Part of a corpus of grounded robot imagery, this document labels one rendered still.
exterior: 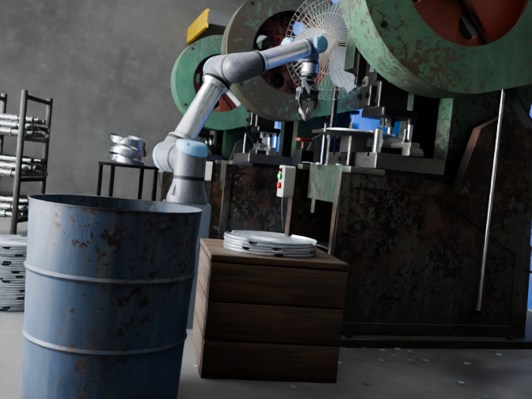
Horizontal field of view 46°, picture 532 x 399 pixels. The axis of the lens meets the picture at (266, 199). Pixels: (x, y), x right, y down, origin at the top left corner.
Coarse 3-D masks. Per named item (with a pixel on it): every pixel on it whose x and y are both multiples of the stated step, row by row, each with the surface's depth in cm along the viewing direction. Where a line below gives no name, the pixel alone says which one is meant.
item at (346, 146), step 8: (344, 136) 249; (352, 136) 244; (360, 136) 245; (368, 136) 244; (344, 144) 249; (352, 144) 245; (360, 144) 246; (344, 152) 248; (352, 152) 245; (344, 160) 246; (352, 160) 245
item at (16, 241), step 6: (0, 234) 246; (6, 234) 247; (12, 234) 248; (0, 240) 230; (6, 240) 232; (12, 240) 233; (18, 240) 235; (24, 240) 236; (6, 246) 221; (12, 246) 222; (18, 246) 223; (24, 246) 224
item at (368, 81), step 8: (368, 64) 255; (368, 72) 255; (368, 80) 252; (360, 88) 254; (368, 88) 247; (376, 88) 246; (384, 88) 244; (392, 88) 245; (360, 96) 252; (368, 96) 246; (376, 96) 246; (384, 96) 244; (392, 96) 245; (400, 96) 247; (360, 104) 253; (368, 104) 246; (376, 104) 246; (384, 104) 245; (392, 104) 246; (400, 104) 247
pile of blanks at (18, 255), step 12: (0, 252) 221; (12, 252) 222; (24, 252) 228; (0, 264) 221; (12, 264) 222; (0, 276) 221; (12, 276) 223; (24, 276) 225; (0, 288) 222; (12, 288) 223; (24, 288) 225; (0, 300) 222; (12, 300) 223; (24, 300) 226
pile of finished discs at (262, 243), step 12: (228, 240) 193; (240, 240) 188; (252, 240) 183; (264, 240) 186; (276, 240) 187; (288, 240) 190; (300, 240) 197; (312, 240) 198; (252, 252) 180; (264, 252) 179; (276, 252) 179; (288, 252) 180; (300, 252) 187; (312, 252) 190
